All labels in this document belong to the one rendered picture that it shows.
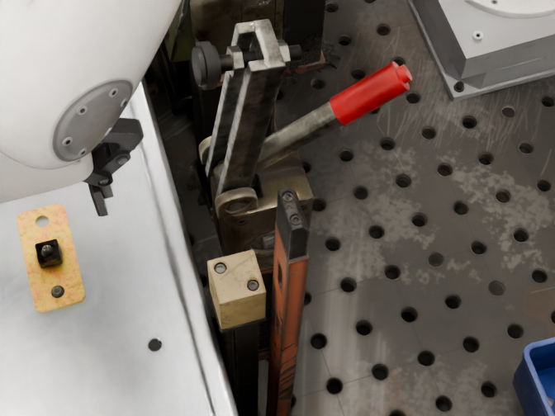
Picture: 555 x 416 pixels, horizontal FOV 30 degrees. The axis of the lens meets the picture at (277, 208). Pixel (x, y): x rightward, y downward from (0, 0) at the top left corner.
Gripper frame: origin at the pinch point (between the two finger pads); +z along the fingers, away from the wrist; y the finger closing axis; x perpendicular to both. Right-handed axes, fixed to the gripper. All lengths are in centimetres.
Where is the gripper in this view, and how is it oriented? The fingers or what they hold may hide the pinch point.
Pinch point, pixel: (32, 208)
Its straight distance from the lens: 73.2
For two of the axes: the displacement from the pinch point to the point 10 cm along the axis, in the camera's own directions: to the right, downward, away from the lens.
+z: -0.1, 4.3, 9.0
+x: 2.8, 8.7, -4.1
